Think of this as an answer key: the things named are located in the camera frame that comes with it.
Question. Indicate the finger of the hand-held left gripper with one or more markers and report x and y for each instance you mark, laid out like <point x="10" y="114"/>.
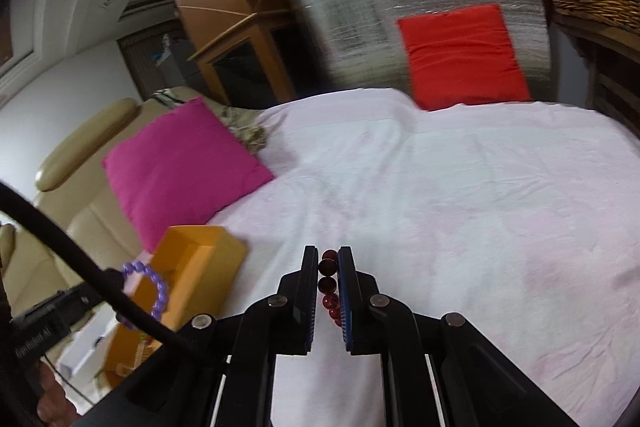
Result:
<point x="112" y="281"/>

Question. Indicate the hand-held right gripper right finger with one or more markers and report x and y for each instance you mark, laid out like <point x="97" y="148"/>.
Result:
<point x="346" y="307"/>

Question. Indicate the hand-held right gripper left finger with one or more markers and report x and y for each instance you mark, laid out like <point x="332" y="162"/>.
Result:
<point x="310" y="307"/>

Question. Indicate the orange cardboard box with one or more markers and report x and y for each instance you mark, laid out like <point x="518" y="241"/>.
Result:
<point x="200" y="262"/>

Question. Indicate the person's left hand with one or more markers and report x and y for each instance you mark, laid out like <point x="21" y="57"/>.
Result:
<point x="52" y="394"/>

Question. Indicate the beige leather sofa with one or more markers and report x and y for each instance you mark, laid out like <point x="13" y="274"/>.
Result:
<point x="70" y="187"/>

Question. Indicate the white bed sheet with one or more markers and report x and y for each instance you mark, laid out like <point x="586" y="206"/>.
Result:
<point x="425" y="232"/>

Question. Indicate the pink cushion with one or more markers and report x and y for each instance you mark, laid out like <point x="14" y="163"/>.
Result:
<point x="185" y="167"/>

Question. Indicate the patterned grey cloth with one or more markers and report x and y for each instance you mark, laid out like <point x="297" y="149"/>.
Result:
<point x="247" y="132"/>

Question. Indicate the red cushion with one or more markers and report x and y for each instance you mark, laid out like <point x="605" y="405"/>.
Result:
<point x="465" y="57"/>

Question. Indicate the wooden cabinet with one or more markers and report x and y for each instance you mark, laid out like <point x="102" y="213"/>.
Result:
<point x="225" y="7"/>

